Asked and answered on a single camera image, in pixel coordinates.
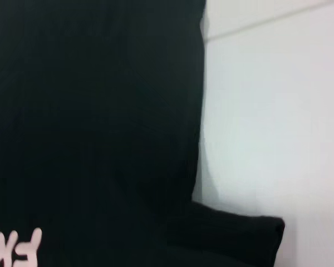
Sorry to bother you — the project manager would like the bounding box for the black shirt with FREE print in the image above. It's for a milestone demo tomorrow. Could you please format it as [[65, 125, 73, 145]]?
[[0, 0, 286, 267]]

